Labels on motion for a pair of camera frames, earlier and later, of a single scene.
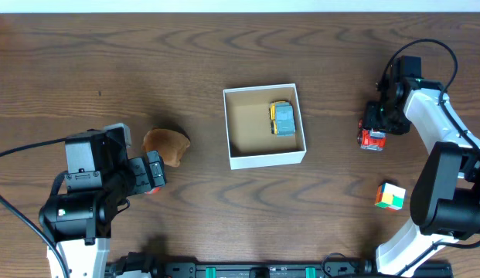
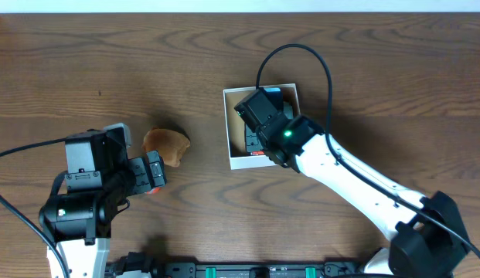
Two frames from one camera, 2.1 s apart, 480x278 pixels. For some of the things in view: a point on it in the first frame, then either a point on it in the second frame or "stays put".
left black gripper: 148,174 stays put
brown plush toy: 170,145 stays put
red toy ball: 154,191 stays put
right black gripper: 377,123 to 253,143
